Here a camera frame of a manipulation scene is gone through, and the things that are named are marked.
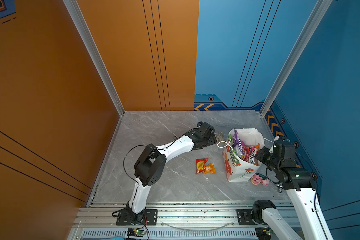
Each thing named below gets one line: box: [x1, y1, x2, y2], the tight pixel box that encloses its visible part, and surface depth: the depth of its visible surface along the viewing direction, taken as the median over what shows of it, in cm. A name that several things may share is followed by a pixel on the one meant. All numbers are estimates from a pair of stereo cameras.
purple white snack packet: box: [232, 129, 244, 157], surface depth 75 cm
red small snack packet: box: [195, 158, 209, 175], surface depth 90 cm
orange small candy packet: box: [202, 163, 217, 175], surface depth 90 cm
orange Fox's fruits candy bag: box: [249, 143, 260, 166], surface depth 75 cm
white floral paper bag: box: [222, 128, 265, 182], surface depth 77 cm
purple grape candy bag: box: [241, 141, 250, 162], surface depth 79 cm
